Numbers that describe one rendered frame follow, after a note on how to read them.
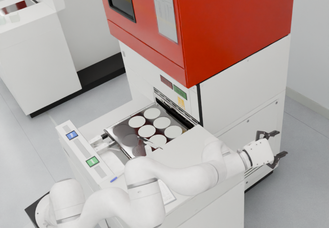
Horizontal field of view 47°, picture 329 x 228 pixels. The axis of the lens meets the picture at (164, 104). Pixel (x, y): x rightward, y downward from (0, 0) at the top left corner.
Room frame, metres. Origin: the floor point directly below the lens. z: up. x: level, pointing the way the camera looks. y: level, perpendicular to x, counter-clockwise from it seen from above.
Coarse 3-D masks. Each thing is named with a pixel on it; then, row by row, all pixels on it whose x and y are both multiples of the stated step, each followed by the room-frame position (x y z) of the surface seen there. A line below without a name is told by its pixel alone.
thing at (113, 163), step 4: (100, 144) 1.55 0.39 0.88; (104, 152) 1.48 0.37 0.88; (108, 152) 1.47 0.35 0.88; (112, 152) 1.47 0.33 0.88; (100, 156) 1.45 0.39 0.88; (104, 156) 1.45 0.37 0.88; (108, 156) 1.44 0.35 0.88; (112, 156) 1.44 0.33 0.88; (116, 156) 1.43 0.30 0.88; (104, 160) 1.42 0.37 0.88; (108, 160) 1.41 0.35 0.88; (112, 160) 1.41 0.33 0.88; (116, 160) 1.40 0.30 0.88; (108, 164) 1.38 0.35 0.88; (112, 164) 1.38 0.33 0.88; (116, 164) 1.37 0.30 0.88; (120, 164) 1.37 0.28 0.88; (112, 168) 1.35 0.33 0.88; (116, 168) 1.35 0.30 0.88; (120, 168) 1.34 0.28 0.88; (116, 172) 1.32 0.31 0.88
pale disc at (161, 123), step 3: (159, 117) 1.67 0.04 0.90; (162, 117) 1.66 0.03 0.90; (165, 117) 1.66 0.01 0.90; (156, 120) 1.65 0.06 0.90; (159, 120) 1.64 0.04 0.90; (162, 120) 1.64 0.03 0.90; (165, 120) 1.63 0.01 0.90; (168, 120) 1.63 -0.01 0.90; (153, 123) 1.63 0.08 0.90; (156, 123) 1.62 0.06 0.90; (159, 123) 1.62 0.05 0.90; (162, 123) 1.61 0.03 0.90; (165, 123) 1.61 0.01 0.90; (168, 123) 1.60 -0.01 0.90; (156, 126) 1.60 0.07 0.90; (159, 126) 1.59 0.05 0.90; (162, 126) 1.59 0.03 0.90; (165, 126) 1.58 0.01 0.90
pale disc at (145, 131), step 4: (140, 128) 1.60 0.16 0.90; (144, 128) 1.60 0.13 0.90; (148, 128) 1.59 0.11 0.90; (152, 128) 1.59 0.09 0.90; (140, 132) 1.57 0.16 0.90; (144, 132) 1.56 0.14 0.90; (148, 132) 1.56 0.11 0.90; (152, 132) 1.55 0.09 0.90; (144, 136) 1.53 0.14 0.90; (148, 136) 1.53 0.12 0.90
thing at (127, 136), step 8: (160, 112) 1.72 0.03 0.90; (128, 120) 1.69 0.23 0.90; (152, 120) 1.65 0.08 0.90; (112, 128) 1.64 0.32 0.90; (120, 128) 1.63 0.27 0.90; (128, 128) 1.62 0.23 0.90; (136, 128) 1.61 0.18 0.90; (184, 128) 1.54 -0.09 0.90; (112, 136) 1.58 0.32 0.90; (120, 136) 1.57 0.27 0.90; (128, 136) 1.56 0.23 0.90; (136, 136) 1.54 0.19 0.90; (152, 136) 1.52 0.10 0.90; (120, 144) 1.50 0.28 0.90; (128, 144) 1.49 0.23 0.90; (136, 144) 1.48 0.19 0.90; (144, 144) 1.47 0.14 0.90; (128, 152) 1.43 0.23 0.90; (136, 152) 1.42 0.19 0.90; (144, 152) 1.41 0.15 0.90
